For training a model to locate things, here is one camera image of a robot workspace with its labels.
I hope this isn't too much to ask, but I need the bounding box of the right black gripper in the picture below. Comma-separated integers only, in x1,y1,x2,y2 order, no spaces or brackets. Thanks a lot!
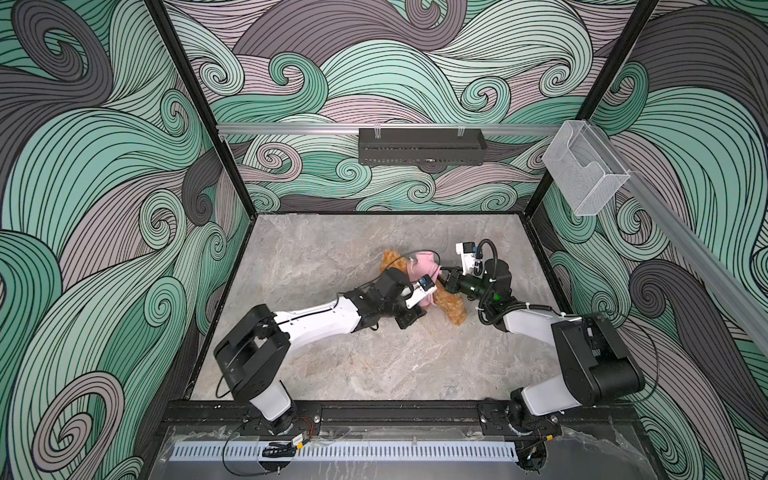
431,265,496,306

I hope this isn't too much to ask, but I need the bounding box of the brown teddy bear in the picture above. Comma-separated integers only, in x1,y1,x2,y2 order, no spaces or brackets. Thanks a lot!
379,250,467,325

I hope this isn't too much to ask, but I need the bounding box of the pink teddy hoodie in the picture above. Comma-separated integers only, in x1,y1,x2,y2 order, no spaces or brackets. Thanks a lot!
407,251,440,308

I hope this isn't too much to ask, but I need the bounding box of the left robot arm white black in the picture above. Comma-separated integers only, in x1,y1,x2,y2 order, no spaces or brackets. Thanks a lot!
214,268,437,425

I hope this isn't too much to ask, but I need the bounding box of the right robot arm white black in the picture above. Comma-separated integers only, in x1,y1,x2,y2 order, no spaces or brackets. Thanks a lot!
438,259,646,419

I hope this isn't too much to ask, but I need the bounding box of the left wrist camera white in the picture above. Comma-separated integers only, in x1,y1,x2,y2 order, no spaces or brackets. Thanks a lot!
402,275,437,309

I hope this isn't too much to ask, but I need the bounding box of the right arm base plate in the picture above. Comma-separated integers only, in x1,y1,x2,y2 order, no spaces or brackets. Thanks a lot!
477,399,562,441

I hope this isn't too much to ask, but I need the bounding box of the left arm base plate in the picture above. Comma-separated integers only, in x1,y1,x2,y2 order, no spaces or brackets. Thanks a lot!
242,400,322,437

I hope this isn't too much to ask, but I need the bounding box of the clear acrylic wall box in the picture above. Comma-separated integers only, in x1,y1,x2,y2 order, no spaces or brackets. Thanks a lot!
543,120,630,217

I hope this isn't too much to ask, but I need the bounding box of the back aluminium rail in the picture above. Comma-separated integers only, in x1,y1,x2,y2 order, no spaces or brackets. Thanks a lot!
216,122,560,137

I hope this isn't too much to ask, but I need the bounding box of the black perforated wall tray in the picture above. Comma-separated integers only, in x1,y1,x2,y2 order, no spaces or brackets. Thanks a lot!
358,129,488,167

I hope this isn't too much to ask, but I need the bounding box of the white slotted cable duct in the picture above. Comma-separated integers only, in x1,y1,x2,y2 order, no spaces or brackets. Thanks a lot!
169,440,518,462

